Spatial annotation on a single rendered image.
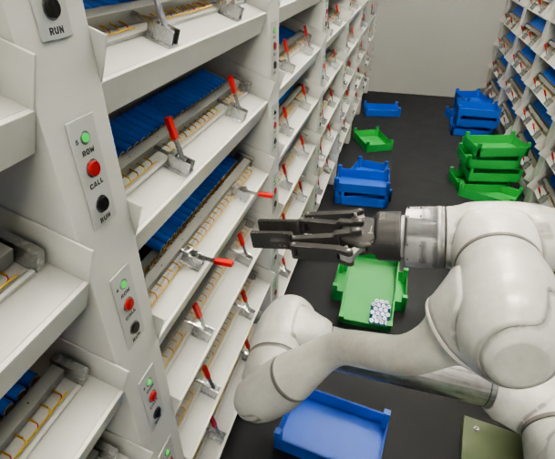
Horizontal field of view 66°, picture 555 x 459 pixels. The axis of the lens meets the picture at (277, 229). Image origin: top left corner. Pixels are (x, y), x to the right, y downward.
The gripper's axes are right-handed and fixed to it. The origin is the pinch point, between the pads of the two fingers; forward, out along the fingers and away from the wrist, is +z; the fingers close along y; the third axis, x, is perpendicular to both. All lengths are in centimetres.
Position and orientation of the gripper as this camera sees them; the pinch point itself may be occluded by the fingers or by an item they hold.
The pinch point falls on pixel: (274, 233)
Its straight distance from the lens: 70.4
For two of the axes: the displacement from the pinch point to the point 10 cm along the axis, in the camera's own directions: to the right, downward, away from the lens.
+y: -2.9, 5.2, -8.0
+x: 1.6, 8.5, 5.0
